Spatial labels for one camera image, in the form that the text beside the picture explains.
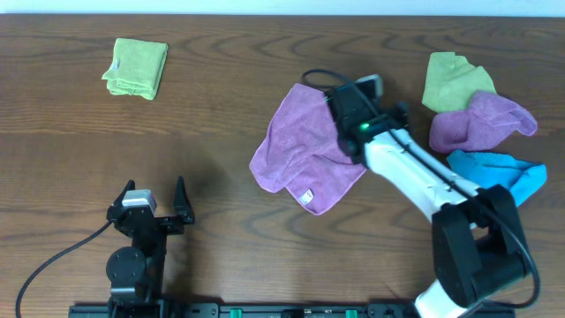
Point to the crumpled purple cloth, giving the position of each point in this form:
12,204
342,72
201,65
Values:
488,121

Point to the purple cloth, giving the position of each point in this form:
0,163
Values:
488,121
301,155

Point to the crumpled green cloth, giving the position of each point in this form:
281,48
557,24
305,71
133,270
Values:
451,82

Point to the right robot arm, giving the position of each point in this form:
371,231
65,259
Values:
479,247

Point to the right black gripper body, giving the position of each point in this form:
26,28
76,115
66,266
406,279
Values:
401,122

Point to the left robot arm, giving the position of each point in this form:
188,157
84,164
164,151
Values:
136,271

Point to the crumpled blue cloth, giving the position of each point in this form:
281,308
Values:
521,178

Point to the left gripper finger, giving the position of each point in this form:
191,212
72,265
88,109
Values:
129,186
181,203

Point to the folded green cloth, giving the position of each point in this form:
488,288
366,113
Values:
136,68

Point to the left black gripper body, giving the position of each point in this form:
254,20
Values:
169,227

